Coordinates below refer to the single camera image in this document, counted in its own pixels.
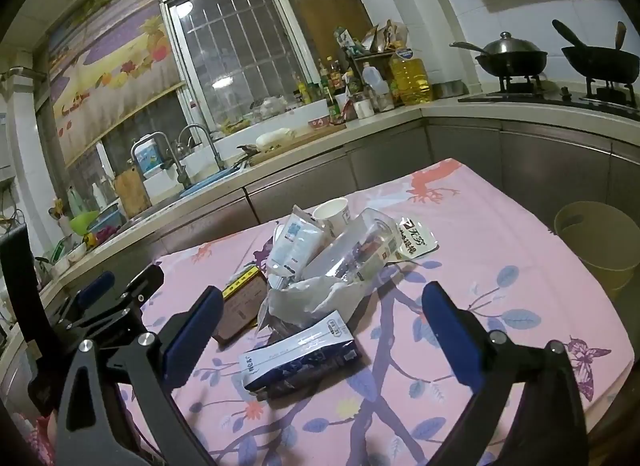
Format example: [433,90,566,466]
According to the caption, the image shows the white paper cup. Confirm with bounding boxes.
[312,198,351,239]

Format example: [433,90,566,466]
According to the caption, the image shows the wok with steel lid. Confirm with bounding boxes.
[449,32,548,79]

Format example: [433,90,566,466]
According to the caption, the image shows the upright wooden cutting board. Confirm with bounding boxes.
[114,167,152,219]

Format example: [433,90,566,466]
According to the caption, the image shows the steel kitchen counter cabinets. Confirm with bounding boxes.
[0,93,640,397]

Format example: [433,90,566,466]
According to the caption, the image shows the white water filter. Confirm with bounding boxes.
[135,138,171,181]

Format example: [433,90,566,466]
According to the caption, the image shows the pink floral tablecloth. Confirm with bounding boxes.
[117,158,636,466]

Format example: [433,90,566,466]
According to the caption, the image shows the steel bowl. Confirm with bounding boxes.
[432,80,471,99]

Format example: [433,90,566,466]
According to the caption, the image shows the blue white milk carton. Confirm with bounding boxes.
[238,310,362,399]

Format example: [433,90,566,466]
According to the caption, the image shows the beige round bin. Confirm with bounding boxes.
[552,202,640,297]

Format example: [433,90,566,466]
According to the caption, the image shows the black wok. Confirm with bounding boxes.
[551,20,640,84]

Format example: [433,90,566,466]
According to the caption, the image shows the person's left forearm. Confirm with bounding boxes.
[12,408,58,466]

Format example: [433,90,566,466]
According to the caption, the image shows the fruit wall poster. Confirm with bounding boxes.
[45,0,188,169]

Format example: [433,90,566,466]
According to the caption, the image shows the blue plastic basket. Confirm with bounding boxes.
[92,206,126,237]

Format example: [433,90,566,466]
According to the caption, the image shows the white blue plastic pouch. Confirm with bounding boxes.
[265,205,326,279]

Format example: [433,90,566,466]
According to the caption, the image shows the steel kitchen faucet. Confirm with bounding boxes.
[177,124,226,171]
[131,132,188,189]

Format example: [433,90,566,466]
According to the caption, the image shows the clear plastic bottle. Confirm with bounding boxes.
[300,207,401,291]

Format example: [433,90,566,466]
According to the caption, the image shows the pile of seasoning packets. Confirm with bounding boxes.
[334,20,416,57]

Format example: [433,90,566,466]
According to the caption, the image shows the white plastic bag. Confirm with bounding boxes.
[257,273,381,334]

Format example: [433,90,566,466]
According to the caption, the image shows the translucent plastic jug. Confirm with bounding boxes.
[362,62,393,111]

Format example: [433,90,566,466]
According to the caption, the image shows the dark wooden spice rack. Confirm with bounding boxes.
[350,50,401,96]

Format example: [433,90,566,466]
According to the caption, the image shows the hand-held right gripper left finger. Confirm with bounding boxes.
[52,286,226,466]

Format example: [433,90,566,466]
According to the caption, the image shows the large cooking oil bottle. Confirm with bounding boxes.
[389,48,433,106]

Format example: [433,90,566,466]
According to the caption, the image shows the barred kitchen window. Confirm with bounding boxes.
[155,0,361,129]

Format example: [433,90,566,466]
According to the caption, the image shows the black gas stove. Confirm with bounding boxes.
[457,73,640,121]

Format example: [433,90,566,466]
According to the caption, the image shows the green plastic scoop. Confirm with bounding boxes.
[70,211,101,237]

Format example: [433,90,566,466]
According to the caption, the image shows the flat wooden cutting board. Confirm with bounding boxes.
[247,123,348,167]

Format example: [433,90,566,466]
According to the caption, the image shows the white packet with black lettering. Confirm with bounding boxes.
[395,218,441,261]

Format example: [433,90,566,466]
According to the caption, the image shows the yellow packet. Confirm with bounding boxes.
[212,266,271,347]

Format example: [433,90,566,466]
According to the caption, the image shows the row of sauce bottles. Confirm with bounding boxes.
[292,56,358,124]

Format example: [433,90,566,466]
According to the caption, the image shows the white radish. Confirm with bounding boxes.
[255,128,296,149]

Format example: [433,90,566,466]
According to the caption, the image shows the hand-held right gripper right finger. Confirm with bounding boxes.
[421,281,588,466]

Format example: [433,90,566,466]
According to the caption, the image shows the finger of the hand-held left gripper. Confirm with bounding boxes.
[52,271,118,331]
[95,265,166,347]

